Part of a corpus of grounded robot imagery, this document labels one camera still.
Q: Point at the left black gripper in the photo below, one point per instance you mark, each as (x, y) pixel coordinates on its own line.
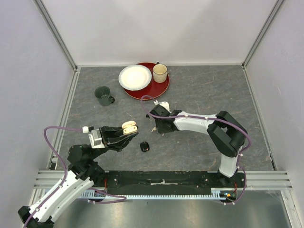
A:
(107, 131)

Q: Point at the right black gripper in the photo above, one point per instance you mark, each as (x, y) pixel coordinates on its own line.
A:
(161, 130)

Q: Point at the pink earbud charging case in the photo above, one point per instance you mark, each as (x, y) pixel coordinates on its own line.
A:
(129, 127)

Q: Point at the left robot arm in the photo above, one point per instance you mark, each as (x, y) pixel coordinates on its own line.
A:
(82, 173)

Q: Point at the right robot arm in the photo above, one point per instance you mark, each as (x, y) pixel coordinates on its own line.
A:
(226, 133)

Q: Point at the black earbud charging case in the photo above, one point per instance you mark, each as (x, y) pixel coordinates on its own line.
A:
(144, 146)

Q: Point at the red round tray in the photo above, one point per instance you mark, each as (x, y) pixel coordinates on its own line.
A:
(154, 89)

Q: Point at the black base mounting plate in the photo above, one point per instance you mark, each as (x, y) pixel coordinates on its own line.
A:
(167, 183)

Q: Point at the dark green mug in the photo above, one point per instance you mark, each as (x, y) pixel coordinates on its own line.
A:
(103, 95)

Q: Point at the beige ceramic cup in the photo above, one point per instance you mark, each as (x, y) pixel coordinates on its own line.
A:
(159, 72)

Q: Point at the white paper plate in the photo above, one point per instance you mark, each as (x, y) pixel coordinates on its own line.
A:
(135, 77)

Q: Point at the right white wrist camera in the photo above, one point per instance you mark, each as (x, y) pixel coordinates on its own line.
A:
(163, 104)

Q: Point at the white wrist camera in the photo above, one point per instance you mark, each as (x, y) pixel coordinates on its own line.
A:
(163, 104)
(95, 137)

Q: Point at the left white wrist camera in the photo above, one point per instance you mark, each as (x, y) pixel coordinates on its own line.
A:
(95, 137)

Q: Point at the slotted cable duct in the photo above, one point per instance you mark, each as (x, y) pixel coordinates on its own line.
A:
(214, 195)

